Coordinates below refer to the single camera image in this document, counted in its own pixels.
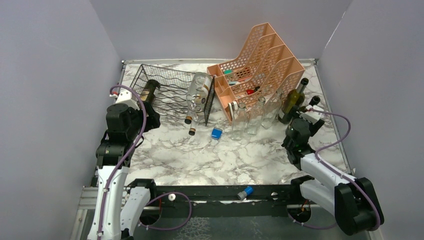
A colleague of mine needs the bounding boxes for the green wine bottle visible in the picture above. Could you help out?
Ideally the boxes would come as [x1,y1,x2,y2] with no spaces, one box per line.
[298,95,321,113]
[278,77,309,124]

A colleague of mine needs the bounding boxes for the blue grey cylinder cap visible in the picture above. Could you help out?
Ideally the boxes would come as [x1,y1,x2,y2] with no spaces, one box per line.
[237,186,254,201]

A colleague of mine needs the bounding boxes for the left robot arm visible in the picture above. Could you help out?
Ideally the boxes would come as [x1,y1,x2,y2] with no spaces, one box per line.
[87,100,161,240]

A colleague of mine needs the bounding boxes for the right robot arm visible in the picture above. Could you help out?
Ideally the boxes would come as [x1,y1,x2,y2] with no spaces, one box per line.
[282,107,385,236]

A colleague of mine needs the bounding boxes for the clear bottle with cork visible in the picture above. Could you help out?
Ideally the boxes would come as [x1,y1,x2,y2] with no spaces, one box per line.
[184,106,199,125]

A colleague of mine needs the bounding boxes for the large clear labelled bottle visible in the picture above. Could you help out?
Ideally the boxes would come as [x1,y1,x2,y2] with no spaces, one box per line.
[186,72,213,115]

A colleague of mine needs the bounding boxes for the blue stamp block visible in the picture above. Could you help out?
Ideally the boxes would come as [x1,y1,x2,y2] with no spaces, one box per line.
[211,127,223,140]

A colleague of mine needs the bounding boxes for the peach plastic file organizer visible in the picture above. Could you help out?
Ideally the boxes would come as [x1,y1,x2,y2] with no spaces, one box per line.
[207,22,305,123]

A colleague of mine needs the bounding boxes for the red object in organizer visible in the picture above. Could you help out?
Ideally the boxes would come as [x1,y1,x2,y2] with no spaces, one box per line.
[246,86,261,95]

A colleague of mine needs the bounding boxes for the white tape dispenser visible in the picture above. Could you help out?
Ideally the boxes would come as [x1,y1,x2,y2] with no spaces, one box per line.
[228,101,238,121]

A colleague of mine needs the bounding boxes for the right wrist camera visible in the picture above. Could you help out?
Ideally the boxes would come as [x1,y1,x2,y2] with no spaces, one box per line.
[300,105,324,124]

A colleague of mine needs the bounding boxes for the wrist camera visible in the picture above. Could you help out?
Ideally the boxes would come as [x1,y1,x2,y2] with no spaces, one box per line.
[109,90,140,110]
[300,105,324,124]

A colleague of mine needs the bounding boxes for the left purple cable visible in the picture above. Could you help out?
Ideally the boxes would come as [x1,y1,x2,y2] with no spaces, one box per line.
[97,84,148,240]

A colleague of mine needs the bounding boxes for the black wire wine rack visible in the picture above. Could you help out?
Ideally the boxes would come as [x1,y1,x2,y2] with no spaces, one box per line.
[130,64,215,127]

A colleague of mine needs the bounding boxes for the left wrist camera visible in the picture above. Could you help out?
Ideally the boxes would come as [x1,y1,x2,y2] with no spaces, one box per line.
[109,90,140,110]

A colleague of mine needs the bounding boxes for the black base frame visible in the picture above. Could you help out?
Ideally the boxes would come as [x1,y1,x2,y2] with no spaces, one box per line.
[139,184,306,227]

